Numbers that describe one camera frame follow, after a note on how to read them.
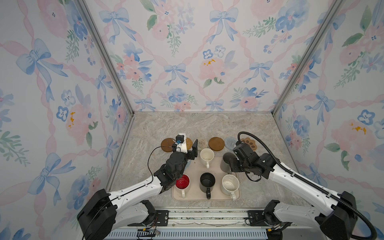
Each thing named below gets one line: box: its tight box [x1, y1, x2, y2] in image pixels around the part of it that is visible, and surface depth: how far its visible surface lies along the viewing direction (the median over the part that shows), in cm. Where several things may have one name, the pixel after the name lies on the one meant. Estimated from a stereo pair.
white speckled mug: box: [221, 174, 240, 202], surface depth 80 cm
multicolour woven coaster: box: [197, 137, 208, 151], surface depth 103 cm
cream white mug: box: [200, 148, 215, 169], surface depth 90 cm
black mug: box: [199, 172, 216, 200], surface depth 80 cm
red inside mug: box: [174, 173, 191, 199], surface depth 78 cm
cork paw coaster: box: [241, 137, 258, 151], surface depth 105 cm
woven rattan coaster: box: [185, 137, 193, 150], surface depth 68 cm
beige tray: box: [171, 156, 241, 201], surface depth 83 cm
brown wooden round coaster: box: [208, 136, 225, 152], surface depth 103 cm
